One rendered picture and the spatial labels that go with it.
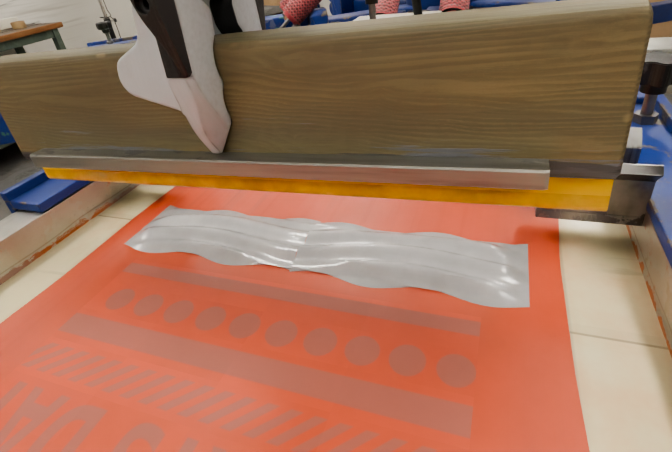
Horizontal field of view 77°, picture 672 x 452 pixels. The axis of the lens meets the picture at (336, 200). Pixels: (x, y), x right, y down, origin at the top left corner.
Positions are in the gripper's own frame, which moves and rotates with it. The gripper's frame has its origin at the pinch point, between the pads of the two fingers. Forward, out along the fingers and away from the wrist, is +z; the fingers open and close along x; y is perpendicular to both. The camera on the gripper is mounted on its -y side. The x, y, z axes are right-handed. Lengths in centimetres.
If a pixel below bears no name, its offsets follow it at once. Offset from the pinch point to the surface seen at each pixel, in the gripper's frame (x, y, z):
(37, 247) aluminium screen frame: 1.7, 25.3, 12.9
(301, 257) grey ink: -2.7, -0.6, 13.3
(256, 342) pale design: 5.9, -1.0, 13.7
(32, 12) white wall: -270, 381, 16
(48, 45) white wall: -271, 380, 45
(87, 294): 5.0, 15.7, 13.8
